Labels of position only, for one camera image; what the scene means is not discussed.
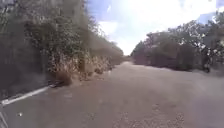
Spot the row of bushes and trees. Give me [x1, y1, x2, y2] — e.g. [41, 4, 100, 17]
[0, 0, 125, 101]

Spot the grey asphalt road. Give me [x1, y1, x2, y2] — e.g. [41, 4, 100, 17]
[0, 60, 224, 128]

